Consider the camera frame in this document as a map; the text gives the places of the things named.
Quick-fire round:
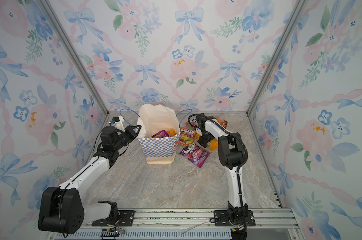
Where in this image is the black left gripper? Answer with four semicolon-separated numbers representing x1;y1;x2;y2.
113;124;141;152

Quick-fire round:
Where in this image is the yellow mango gummy bag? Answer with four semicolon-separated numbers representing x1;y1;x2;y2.
167;129;177;137
194;134;219;152

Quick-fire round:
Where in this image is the purple grape gummy bag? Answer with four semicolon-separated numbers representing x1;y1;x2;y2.
151;130;169;139

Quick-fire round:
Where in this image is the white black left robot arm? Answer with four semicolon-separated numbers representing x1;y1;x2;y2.
37;125;142;237

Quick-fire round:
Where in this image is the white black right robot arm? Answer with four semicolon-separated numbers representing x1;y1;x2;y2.
195;114;251;229

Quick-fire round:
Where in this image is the orange fruit candy pack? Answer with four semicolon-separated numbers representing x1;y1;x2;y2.
179;127;196;147

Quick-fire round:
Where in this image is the purple fruit candy pack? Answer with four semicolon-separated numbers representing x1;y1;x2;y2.
179;144;211;169

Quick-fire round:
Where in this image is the orange snack packet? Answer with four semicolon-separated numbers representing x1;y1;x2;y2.
216;117;228;129

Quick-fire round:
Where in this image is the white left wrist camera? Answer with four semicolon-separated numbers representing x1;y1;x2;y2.
109;116;125;132

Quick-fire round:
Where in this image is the metal base rail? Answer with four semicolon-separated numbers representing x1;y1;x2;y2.
47;209;304;240

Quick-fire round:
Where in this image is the aluminium corner post left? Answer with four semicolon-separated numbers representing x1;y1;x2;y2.
36;0;109;116

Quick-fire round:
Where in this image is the aluminium corner post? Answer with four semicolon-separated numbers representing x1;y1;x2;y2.
36;0;109;116
247;0;308;117

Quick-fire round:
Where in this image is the aluminium corner post right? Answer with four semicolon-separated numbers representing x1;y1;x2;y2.
247;0;308;117

